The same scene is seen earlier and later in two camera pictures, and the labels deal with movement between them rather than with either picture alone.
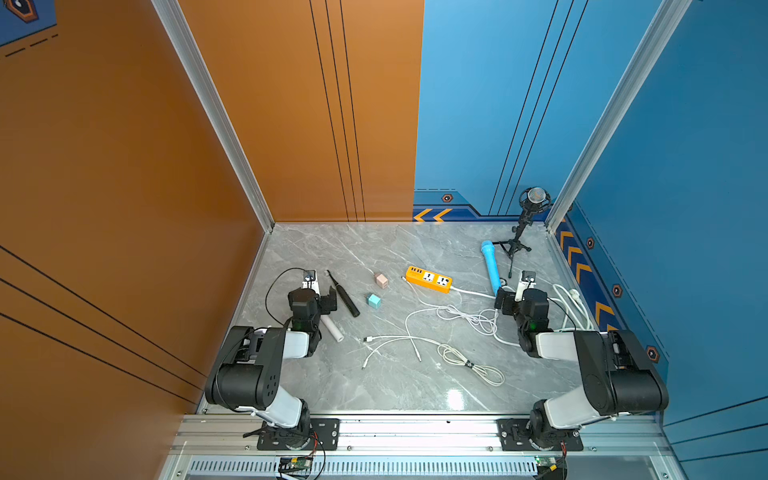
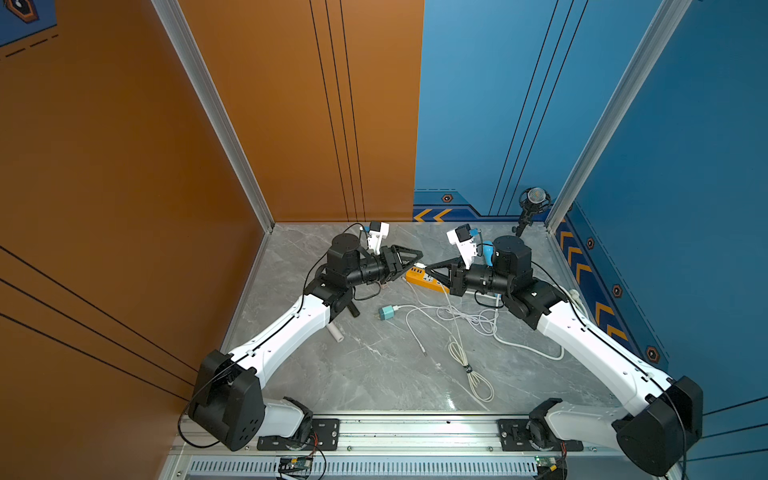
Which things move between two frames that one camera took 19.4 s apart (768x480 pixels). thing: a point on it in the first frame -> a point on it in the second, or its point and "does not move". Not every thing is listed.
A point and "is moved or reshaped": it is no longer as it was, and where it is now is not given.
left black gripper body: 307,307 -> 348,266
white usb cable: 387,338 -> 485,320
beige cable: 490,376 is moved or reshaped
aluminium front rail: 237,436 does not move
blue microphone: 490,253 does not move
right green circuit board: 547,461 does not move
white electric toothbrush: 332,327 does not move
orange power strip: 428,279 does not move
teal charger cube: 373,301 -> 387,312
